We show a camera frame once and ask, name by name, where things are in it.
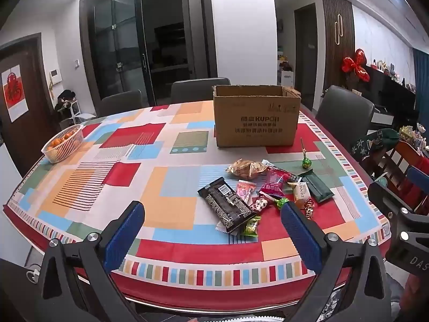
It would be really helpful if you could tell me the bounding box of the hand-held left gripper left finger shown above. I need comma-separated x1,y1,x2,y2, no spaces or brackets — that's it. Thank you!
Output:
35,200,146,322

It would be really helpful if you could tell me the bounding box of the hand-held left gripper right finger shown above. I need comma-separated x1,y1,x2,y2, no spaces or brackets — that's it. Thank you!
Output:
281,203,393,322

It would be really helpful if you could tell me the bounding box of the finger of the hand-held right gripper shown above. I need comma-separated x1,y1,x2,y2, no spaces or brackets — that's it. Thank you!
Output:
367,181,408,224
407,166,429,197

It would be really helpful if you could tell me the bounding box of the cream candy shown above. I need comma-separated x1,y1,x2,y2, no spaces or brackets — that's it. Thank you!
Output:
287,181,309,209

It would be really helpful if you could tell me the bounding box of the light green small packet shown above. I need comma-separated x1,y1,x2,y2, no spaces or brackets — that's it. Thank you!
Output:
243,216,262,237

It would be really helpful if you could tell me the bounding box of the red and white candy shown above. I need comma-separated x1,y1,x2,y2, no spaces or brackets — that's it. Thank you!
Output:
249,197,269,213

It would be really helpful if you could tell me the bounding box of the dark green snack packet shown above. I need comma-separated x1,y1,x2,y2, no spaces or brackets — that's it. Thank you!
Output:
298,169,335,203

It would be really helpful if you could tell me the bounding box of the magenta snack packet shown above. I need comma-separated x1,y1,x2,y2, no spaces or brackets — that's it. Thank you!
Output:
259,169,299,199

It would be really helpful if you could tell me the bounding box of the pink snack packet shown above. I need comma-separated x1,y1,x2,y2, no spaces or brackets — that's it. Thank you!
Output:
237,180,257,204

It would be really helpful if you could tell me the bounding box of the green lollipop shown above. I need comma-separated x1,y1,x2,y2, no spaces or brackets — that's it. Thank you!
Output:
300,138,312,170

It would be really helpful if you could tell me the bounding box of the black chocolate bar packet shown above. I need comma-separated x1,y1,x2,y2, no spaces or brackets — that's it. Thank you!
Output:
197,177,254,234

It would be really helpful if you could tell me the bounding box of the tan pastry packet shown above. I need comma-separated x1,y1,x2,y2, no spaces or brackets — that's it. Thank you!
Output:
226,158,269,180

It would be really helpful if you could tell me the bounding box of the brown cardboard box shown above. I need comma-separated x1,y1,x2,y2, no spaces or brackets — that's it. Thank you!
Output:
212,85,301,148

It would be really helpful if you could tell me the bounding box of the person's right forearm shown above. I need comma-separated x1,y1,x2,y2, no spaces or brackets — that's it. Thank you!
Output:
401,274,429,322

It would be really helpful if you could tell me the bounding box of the red-brown wooden chair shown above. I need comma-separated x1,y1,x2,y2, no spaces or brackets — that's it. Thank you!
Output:
372,140,429,213

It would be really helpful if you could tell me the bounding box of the gold foil decoration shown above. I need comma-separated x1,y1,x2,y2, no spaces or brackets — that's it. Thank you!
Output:
398,125,429,149

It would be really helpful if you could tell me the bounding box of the colourful patchwork tablecloth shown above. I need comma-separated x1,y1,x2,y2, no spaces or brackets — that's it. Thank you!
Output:
3,100,391,311

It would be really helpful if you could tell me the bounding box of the green embroidered cloth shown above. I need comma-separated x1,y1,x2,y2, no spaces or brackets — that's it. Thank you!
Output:
351,128,400,162

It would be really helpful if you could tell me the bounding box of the blue curtain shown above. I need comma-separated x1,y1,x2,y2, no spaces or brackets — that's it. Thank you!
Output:
412,48,429,132

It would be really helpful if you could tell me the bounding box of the black sideboard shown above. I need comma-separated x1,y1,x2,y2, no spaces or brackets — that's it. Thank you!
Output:
363,65,418,116

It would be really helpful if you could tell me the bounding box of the grey dining chair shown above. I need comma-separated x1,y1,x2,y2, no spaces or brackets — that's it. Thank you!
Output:
171,77,232,105
315,85,375,141
100,89,143,118

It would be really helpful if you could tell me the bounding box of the white plastic basket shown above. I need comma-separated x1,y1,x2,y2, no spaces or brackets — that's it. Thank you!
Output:
41,124,84,164

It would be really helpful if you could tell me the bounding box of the row of small ornaments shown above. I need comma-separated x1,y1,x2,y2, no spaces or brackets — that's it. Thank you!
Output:
370,58,417,90

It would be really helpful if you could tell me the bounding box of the pile of oranges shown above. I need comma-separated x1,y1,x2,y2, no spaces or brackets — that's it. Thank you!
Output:
46,130,80,151

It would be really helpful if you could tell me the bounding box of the red balloon bow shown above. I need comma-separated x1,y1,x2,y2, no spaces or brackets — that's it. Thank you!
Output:
341,48,371,83

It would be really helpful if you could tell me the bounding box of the dark brown door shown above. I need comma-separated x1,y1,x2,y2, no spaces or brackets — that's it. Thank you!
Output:
0,33,57,177

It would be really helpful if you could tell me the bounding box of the white rack with dark clothes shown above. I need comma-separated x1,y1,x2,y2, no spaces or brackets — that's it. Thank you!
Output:
54,89,85,125

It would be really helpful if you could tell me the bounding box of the slatted wooden cabinet door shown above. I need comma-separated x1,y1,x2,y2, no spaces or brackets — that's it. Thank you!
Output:
321,0,355,92

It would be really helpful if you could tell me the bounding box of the black glass sliding door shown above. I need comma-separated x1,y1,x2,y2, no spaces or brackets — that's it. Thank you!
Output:
80,0,218,108

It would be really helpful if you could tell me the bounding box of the red wall poster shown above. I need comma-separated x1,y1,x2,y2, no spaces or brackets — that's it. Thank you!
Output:
1,64,31,123

